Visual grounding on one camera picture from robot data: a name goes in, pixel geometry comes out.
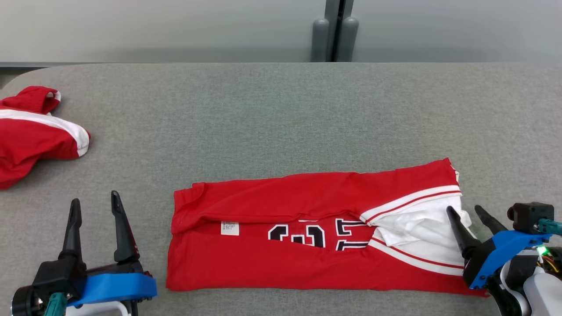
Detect teal right camera connector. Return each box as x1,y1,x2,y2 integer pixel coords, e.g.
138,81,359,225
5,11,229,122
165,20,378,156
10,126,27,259
537,218,562,236

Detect teal left camera connector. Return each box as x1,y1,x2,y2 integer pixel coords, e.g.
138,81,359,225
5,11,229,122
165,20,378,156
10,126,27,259
44,292,68,316

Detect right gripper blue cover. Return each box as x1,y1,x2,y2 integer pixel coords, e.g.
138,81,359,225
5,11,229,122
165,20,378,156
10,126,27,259
446,205,552,291

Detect teal camera connector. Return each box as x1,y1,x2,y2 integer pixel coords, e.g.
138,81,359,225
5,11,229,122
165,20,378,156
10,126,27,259
537,218,562,236
44,292,68,316

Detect red basketball jersey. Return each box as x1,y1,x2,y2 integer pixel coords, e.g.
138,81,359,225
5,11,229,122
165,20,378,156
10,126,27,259
166,158,490,297

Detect red white-striped shorts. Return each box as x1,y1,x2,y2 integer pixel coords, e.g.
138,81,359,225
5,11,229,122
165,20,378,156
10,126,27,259
0,86,91,190

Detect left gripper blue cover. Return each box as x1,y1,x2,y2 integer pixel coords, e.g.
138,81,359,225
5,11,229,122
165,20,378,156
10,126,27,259
59,190,158,308

